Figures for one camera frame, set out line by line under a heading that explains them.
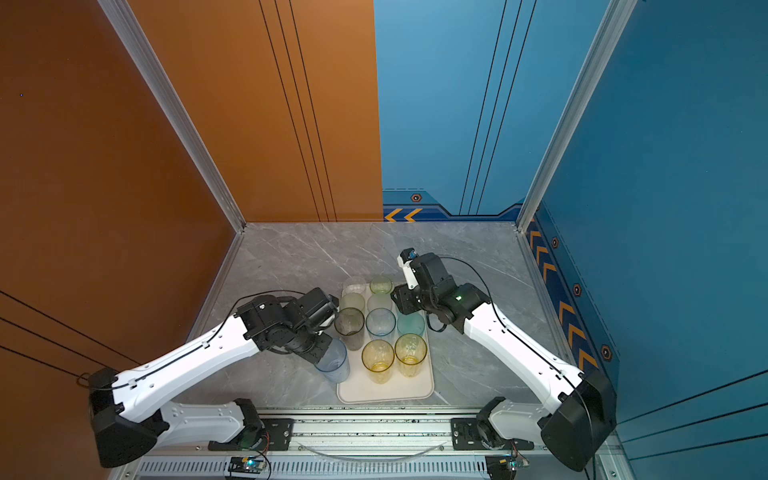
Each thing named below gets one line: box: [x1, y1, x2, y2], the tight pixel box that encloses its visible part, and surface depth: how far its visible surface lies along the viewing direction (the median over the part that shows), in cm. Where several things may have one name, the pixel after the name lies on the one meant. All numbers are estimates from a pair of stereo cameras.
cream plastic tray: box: [336, 313, 434, 404], surface depth 82 cm
